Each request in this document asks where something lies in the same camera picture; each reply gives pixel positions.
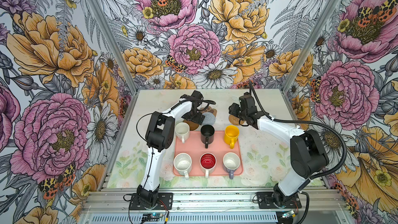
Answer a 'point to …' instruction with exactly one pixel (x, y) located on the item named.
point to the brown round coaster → (193, 125)
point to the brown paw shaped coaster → (210, 109)
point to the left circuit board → (151, 215)
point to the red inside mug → (208, 163)
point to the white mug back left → (182, 130)
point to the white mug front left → (182, 163)
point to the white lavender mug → (231, 162)
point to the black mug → (207, 134)
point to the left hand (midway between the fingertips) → (192, 122)
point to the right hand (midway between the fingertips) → (232, 112)
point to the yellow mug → (231, 133)
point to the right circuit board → (288, 214)
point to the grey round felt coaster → (209, 118)
